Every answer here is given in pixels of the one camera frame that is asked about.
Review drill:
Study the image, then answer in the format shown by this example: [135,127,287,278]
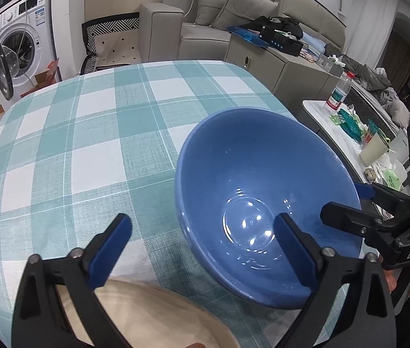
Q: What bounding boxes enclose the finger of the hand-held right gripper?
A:
[353,182,410,222]
[320,201,402,248]

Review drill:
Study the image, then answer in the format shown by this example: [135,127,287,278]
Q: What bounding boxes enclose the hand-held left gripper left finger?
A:
[11,213,133,348]

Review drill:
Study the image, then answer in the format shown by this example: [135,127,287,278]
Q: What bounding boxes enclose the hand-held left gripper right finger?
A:
[273,213,397,348]

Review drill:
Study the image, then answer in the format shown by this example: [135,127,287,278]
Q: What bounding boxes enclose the cream plate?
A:
[56,276,240,348]

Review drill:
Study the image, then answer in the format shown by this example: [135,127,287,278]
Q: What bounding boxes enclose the blue bowl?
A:
[174,107,369,310]

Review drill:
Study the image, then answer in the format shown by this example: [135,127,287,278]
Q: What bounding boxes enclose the cream cup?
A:
[359,132,394,165]

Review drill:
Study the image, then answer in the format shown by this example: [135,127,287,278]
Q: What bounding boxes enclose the green plastic bags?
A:
[330,107,368,142]

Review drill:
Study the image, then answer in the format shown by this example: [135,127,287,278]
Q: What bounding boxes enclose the teal checked tablecloth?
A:
[0,60,354,348]

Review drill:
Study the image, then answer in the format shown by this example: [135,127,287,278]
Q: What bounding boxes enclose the white marble side table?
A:
[302,99,410,207]

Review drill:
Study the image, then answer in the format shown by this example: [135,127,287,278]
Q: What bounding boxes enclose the clear water bottle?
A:
[324,71,356,111]

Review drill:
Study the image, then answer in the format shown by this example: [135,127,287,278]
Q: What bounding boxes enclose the grey clothes pile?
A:
[326,43,410,127]

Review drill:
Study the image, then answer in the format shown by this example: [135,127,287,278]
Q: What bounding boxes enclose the white tissue box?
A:
[316,54,347,75]

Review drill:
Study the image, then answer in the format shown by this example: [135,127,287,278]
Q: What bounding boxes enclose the grey side cabinet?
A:
[225,34,345,100]

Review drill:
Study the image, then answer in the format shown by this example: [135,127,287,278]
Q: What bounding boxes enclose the white curtain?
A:
[344,0,399,69]

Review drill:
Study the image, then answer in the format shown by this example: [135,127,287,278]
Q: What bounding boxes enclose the red cardboard box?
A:
[20,58,62,97]

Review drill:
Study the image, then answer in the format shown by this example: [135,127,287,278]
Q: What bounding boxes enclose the black box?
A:
[259,25,304,57]

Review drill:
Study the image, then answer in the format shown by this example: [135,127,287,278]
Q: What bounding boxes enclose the black jacket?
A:
[241,16,304,40]

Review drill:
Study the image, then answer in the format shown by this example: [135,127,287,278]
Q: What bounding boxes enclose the grey sofa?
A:
[139,0,347,64]

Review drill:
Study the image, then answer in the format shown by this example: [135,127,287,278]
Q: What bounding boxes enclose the white washing machine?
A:
[0,0,59,101]

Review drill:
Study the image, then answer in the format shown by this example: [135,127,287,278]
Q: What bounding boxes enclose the grey cushion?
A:
[210,0,280,32]
[195,0,234,27]

